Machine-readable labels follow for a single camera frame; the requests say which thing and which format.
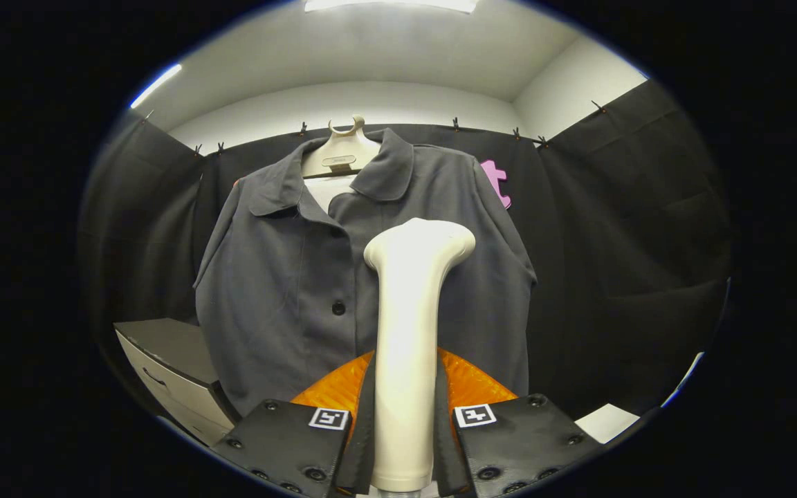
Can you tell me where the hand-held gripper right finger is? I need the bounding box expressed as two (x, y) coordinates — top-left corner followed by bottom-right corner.
(433, 347), (605, 498)

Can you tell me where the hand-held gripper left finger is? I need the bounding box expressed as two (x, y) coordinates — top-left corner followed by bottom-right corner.
(210, 350), (378, 498)

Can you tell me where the white garment steamer handle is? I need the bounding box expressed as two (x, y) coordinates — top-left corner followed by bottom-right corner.
(363, 218), (477, 493)

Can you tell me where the dark grey button shirt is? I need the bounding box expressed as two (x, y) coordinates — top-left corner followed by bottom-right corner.
(194, 127), (538, 417)

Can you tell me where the white side table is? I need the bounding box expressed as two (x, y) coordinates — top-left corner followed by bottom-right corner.
(575, 403), (641, 444)

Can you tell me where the grey drawer cabinet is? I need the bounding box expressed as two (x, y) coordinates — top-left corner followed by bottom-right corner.
(113, 318), (241, 447)

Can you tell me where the black backdrop cloth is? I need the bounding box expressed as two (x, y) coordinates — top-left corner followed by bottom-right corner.
(79, 77), (735, 423)

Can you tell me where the row of black cloth clips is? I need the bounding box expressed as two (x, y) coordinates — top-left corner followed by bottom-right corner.
(143, 100), (608, 156)

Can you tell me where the ceiling light panel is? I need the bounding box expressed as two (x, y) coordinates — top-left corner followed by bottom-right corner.
(129, 64), (183, 110)

